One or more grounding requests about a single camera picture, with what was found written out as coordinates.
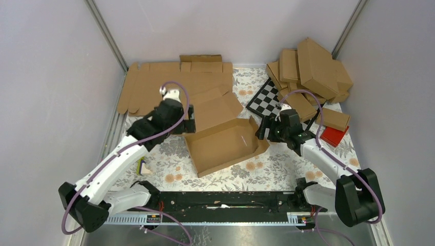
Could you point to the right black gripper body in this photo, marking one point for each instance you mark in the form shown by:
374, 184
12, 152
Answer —
282, 132

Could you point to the large folded cardboard box top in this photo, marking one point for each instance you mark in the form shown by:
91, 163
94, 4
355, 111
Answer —
317, 70

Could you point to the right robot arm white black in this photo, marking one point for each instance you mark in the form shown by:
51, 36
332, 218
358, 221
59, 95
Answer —
356, 198

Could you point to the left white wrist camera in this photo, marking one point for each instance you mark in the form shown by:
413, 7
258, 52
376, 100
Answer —
173, 94

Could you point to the black white checkerboard panel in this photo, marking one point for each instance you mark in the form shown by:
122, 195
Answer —
264, 101

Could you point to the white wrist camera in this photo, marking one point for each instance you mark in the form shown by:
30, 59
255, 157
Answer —
173, 94
282, 108

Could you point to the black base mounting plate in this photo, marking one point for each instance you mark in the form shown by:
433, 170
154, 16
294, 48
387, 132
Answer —
233, 207

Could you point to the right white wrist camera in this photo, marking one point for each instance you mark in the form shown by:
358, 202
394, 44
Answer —
282, 108

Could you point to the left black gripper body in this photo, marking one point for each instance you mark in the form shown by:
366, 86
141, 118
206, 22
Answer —
180, 118

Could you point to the aluminium frame rail front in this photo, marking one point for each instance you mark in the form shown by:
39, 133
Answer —
198, 207

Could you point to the small green white object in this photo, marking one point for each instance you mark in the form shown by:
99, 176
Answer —
141, 168

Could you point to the stack of flat cardboard blanks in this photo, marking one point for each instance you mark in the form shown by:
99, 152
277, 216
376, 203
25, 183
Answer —
196, 73

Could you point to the floral patterned table mat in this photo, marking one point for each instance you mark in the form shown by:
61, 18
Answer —
172, 169

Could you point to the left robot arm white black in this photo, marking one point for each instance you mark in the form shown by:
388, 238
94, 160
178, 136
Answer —
112, 169

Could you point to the folded cardboard box beside red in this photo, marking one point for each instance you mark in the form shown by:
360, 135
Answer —
334, 119

